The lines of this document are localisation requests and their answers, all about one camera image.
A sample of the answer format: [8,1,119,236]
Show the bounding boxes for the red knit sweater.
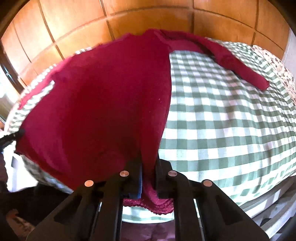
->
[16,29,269,214]

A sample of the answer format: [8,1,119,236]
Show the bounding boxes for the wooden wardrobe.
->
[1,1,290,92]

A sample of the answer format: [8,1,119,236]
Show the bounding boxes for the floral bedspread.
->
[252,45,296,104]

